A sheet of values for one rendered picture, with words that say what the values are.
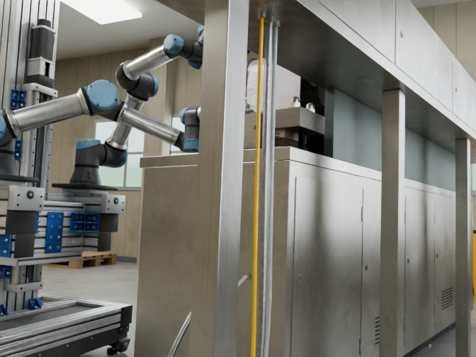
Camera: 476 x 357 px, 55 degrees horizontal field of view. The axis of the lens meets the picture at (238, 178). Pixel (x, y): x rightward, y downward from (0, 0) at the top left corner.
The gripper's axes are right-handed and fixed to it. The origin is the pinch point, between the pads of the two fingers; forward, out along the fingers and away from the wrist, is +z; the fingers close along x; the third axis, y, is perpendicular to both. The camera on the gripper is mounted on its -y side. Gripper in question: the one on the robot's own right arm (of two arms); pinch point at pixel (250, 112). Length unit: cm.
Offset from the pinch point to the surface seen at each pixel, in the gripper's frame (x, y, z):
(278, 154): -26.0, -21.1, 30.3
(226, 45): -77, -10, 52
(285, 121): -20.0, -10.1, 28.3
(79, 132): 248, 78, -508
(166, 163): -26.0, -21.8, -16.9
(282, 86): -0.2, 7.9, 14.1
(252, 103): -0.3, 3.3, 0.9
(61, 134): 240, 75, -545
